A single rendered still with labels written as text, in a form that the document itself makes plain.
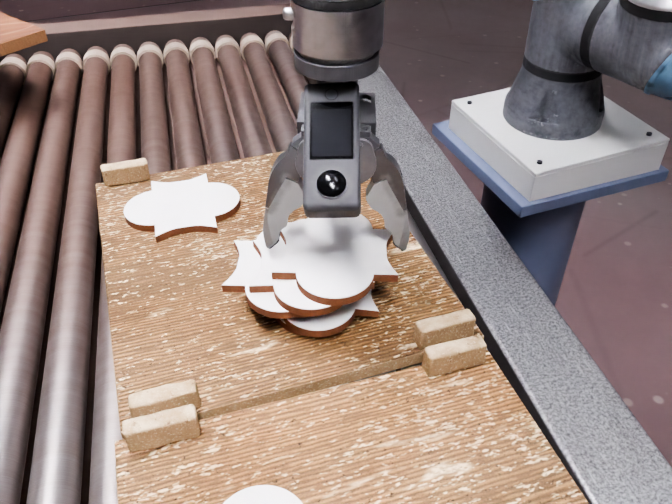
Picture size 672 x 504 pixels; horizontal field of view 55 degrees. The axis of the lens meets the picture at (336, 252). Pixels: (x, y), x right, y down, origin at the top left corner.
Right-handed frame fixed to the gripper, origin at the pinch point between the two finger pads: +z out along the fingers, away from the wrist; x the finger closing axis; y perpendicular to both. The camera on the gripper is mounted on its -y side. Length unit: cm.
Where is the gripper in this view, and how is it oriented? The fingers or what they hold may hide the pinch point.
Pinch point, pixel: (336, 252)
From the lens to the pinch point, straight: 64.9
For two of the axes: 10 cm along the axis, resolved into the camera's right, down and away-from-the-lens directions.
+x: -10.0, -0.2, 0.2
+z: 0.0, 7.8, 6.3
